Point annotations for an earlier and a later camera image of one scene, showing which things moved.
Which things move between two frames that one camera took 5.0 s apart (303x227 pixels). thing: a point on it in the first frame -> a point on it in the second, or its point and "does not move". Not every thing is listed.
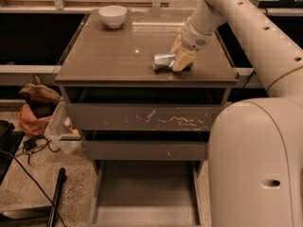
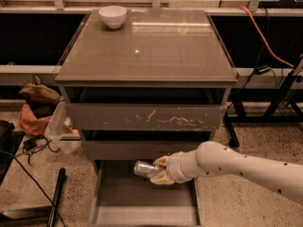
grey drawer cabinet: x=146 y=126 does not move
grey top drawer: x=149 y=109 does not move
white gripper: x=195 y=37 -> x=174 y=167
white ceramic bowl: x=113 y=15 does not move
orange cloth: x=30 y=124 does not move
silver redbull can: x=163 y=62 -> x=143 y=168
